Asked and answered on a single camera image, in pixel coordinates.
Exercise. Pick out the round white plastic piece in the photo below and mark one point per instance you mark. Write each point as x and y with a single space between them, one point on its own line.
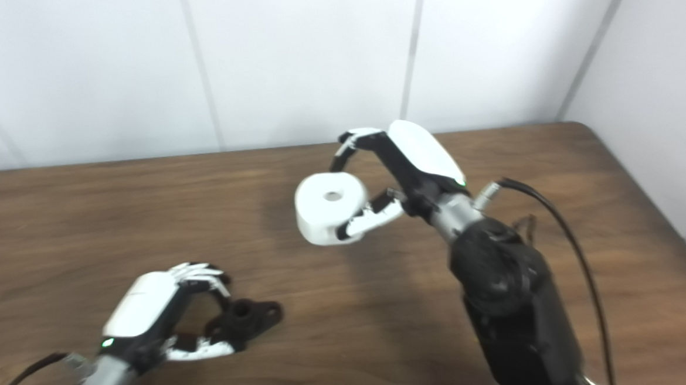
324 215

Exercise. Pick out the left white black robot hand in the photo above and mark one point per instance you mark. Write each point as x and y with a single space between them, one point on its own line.
143 311

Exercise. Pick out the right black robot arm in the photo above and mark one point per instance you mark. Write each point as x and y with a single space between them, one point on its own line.
518 319

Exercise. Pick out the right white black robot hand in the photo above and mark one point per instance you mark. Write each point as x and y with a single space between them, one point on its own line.
418 155

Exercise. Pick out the black flanged holder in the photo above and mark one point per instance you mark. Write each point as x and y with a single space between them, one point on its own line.
245 319

